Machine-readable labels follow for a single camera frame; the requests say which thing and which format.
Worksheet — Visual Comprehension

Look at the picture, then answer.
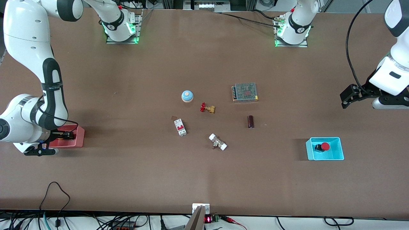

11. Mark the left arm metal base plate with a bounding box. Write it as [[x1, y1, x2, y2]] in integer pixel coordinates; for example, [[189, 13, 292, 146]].
[[274, 16, 308, 48]]

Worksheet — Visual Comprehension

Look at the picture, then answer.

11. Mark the black base power cable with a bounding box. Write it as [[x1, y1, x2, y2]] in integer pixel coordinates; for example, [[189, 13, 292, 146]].
[[214, 10, 282, 28]]

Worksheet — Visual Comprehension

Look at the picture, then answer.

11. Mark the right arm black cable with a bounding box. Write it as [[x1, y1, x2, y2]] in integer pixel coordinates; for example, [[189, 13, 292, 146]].
[[38, 94, 79, 133]]

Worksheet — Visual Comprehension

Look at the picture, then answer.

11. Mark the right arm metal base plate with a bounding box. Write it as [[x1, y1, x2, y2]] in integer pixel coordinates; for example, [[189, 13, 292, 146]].
[[106, 9, 143, 44]]

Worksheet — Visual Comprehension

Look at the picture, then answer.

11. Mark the looped thin black cable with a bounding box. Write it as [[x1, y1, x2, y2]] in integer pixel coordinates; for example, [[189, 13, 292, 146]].
[[40, 181, 71, 224]]

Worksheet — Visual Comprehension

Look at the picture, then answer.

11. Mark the pink plastic box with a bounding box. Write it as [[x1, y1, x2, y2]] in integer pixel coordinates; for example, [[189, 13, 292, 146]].
[[48, 125, 85, 148]]

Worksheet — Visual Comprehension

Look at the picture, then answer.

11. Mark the metal mesh power supply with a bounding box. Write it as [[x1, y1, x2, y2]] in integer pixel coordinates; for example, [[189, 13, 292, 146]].
[[232, 83, 259, 103]]

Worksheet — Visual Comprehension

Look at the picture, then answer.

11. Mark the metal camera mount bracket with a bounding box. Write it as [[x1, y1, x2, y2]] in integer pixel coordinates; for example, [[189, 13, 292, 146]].
[[185, 203, 211, 230]]

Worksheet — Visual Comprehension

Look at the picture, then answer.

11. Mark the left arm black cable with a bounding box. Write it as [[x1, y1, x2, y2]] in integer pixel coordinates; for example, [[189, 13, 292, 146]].
[[346, 0, 375, 95]]

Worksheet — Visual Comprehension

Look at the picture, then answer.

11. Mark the cyan plastic box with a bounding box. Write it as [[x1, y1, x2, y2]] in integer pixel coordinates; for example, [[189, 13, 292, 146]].
[[305, 137, 345, 161]]

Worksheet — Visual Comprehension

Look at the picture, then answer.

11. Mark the coiled black cable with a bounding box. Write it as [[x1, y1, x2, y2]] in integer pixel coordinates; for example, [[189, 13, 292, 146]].
[[324, 216, 354, 227]]

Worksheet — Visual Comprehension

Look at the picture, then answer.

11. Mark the white red circuit breaker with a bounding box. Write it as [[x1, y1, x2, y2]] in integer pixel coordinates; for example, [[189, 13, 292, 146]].
[[174, 119, 187, 137]]

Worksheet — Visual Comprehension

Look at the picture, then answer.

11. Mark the white metal pipe fitting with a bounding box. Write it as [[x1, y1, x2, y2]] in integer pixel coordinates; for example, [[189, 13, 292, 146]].
[[208, 133, 228, 151]]

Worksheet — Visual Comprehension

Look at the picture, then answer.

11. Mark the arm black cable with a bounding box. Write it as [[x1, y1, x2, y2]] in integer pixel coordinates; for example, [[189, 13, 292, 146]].
[[38, 94, 79, 133], [346, 0, 375, 95]]

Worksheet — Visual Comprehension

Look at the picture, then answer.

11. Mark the red clip lead wire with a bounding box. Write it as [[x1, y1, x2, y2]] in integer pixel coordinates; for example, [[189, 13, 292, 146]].
[[220, 216, 247, 230]]

